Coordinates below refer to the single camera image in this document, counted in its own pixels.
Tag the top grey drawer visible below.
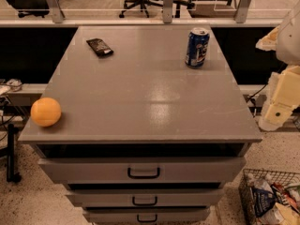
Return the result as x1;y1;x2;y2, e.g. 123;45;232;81
38;157;246;184

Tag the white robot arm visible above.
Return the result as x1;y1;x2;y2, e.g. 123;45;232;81
256;2;300;131

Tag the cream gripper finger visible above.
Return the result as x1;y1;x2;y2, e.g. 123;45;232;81
258;116;283;131

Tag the black snack packet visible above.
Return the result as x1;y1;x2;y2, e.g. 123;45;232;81
87;38;113;57

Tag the blue pepsi can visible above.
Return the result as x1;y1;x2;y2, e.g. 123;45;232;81
185;27;210;68

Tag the black office chair centre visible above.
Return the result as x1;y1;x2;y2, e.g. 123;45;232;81
119;0;163;18

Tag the blue snack bag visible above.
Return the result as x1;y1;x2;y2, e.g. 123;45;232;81
252;188;276;218

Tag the orange fruit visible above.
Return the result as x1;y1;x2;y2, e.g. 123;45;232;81
30;97;62;127

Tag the grey drawer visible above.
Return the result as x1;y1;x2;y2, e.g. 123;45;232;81
82;207;210;225
38;157;246;184
67;188;224;208

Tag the red snack bag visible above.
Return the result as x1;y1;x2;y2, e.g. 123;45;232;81
271;183;298;212

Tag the bottom grey drawer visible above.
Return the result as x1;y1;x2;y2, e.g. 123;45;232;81
82;207;210;225

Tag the middle grey drawer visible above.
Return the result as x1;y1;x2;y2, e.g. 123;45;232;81
67;188;224;208

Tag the black metal stand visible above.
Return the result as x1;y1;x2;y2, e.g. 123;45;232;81
0;124;22;183

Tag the wire mesh basket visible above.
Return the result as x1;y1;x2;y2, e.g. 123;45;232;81
239;169;300;225

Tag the grey drawer cabinet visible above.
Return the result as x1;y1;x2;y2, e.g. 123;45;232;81
18;24;263;225

